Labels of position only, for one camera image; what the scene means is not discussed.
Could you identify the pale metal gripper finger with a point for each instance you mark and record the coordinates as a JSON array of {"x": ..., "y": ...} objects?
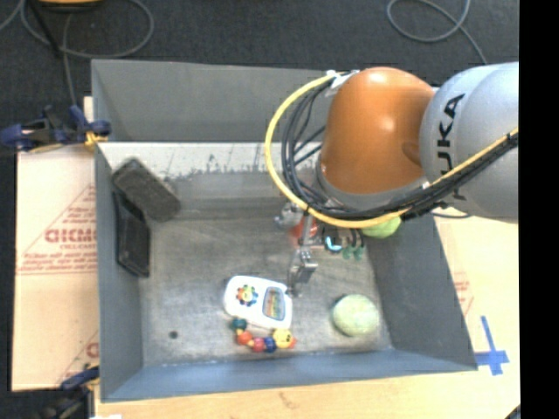
[
  {"x": 302, "y": 256},
  {"x": 308, "y": 274}
]

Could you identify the small red thing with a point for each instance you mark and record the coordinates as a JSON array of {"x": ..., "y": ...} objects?
[{"x": 297, "y": 230}]

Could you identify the yellow-green ball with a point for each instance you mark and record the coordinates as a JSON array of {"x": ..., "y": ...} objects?
[{"x": 384, "y": 228}]

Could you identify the white toy with coloured beads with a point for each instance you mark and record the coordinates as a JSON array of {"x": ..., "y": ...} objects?
[{"x": 255, "y": 299}]

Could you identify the pale green ball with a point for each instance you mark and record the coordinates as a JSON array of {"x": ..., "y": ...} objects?
[{"x": 354, "y": 315}]

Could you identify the grey metal bin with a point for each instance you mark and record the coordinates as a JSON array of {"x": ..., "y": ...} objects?
[{"x": 196, "y": 251}]

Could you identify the black flat remote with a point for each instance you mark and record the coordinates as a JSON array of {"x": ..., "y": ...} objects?
[{"x": 133, "y": 245}]

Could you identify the dark grey sponge block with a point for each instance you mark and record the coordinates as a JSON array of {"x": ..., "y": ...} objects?
[{"x": 146, "y": 190}]

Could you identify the brown cardboard board, red print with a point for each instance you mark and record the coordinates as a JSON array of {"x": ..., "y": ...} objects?
[{"x": 52, "y": 304}]

